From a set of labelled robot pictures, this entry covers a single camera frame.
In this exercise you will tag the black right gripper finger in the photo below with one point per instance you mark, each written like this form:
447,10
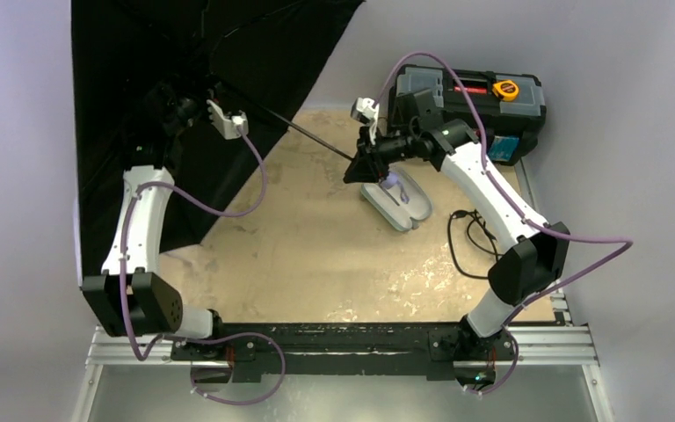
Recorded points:
365,169
367,142

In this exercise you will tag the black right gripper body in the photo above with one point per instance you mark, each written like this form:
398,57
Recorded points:
369,154

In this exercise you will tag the mint green umbrella sleeve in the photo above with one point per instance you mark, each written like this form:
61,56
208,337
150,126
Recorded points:
399,199

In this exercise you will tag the lavender umbrella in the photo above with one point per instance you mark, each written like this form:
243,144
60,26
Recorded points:
204,87

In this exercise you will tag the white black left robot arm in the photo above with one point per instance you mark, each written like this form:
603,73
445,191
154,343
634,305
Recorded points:
129,287

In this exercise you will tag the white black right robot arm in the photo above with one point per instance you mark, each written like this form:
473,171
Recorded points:
533,251

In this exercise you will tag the black toolbox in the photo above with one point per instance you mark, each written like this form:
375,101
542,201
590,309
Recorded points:
512,128

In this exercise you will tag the yellow tape measure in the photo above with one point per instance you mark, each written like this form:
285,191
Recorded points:
506,90

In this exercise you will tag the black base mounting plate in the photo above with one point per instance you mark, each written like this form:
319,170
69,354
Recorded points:
441,351

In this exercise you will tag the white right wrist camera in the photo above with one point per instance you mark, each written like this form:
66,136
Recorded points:
367,112

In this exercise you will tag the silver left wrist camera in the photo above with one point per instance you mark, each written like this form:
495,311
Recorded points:
230,126

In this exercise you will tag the aluminium rail frame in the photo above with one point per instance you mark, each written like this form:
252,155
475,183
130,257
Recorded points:
340,315

